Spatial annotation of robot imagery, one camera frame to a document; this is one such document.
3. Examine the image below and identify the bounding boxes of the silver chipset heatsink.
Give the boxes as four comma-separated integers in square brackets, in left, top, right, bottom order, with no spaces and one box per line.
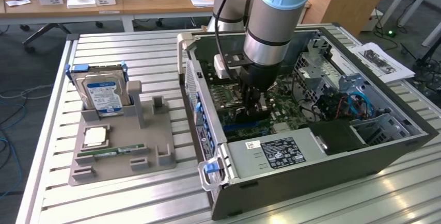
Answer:
[272,122,294,135]

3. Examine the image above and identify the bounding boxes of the hard disk in blue caddy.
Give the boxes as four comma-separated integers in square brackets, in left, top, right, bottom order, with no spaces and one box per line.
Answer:
[64,62,133,118]

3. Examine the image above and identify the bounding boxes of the blue floor cable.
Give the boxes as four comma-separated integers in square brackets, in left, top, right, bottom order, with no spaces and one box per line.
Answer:
[0,99,25,199]

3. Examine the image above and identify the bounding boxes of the black chair base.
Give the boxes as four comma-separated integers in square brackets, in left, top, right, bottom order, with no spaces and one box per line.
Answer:
[20,22,73,54]

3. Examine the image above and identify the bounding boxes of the grey plastic parts rack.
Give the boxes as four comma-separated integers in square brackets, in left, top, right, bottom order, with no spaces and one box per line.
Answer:
[68,80,177,187]

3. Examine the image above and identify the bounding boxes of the green RAM stick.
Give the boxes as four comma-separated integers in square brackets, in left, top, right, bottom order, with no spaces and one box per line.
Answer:
[76,145,144,157]

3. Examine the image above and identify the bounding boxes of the red wire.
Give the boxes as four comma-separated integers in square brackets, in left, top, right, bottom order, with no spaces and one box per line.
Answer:
[339,96,348,118]

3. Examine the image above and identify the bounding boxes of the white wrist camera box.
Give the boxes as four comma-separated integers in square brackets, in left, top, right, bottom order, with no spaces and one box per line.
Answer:
[212,54,239,79]

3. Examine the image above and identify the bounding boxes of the long blue expansion slot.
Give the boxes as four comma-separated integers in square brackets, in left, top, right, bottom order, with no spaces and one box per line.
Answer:
[221,122,259,132]

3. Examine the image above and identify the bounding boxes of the open grey PC case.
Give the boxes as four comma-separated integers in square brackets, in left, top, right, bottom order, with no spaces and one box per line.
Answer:
[176,26,439,221]

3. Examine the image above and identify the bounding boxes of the flat white box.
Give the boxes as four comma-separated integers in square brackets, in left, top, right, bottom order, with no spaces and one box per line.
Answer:
[65,0,97,9]

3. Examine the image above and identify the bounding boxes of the blue data wire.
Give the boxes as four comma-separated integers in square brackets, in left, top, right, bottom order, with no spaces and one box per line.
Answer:
[344,91,375,120]

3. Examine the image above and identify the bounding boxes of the silver perforated drive cage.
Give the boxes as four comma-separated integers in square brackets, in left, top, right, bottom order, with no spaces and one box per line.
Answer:
[291,51,347,106]

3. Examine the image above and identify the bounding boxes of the black power wire bundle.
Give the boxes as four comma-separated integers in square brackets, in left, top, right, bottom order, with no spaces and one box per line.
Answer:
[314,94,346,121]

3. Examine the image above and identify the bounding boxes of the silver CPU chip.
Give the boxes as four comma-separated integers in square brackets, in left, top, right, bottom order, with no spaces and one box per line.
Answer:
[81,127,109,148]

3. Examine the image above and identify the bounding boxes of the green motherboard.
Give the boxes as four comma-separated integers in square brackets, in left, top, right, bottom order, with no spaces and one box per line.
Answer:
[201,63,312,143]

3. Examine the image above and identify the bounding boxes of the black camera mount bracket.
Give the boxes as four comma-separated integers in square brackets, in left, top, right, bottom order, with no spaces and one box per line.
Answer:
[223,50,252,69]

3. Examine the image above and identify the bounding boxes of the black low-profile graphics card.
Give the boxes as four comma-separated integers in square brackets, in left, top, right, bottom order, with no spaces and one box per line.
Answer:
[221,106,272,128]

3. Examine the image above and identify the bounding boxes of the stack of printed papers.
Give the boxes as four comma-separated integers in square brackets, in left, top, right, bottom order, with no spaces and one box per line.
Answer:
[346,42,417,84]

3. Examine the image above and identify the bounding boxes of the grey power supply unit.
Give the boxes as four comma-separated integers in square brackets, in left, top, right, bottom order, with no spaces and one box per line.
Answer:
[225,127,327,181]

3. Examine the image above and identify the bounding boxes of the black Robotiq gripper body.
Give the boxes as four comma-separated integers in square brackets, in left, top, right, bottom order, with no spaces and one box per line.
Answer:
[239,63,282,93]

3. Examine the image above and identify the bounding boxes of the silver disk bay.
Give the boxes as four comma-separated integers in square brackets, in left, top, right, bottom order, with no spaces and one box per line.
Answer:
[348,113,410,147]

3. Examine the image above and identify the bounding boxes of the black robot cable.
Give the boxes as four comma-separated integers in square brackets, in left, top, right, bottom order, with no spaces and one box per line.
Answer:
[213,0,239,80]

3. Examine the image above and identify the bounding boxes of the CPU socket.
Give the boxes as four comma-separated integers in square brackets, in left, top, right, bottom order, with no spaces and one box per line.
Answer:
[229,82,245,101]

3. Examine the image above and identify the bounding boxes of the blue slot latch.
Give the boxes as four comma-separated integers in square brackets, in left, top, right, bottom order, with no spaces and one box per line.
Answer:
[193,91,203,114]

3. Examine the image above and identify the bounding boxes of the wooden desk white frame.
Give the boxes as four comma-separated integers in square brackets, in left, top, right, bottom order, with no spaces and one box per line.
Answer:
[0,0,312,33]

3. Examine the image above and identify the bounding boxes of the white table frame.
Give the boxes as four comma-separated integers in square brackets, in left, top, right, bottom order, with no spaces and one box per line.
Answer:
[376,0,441,47]

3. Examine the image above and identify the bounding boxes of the white wall box red button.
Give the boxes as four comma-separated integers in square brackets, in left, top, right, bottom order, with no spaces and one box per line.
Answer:
[364,8,384,33]

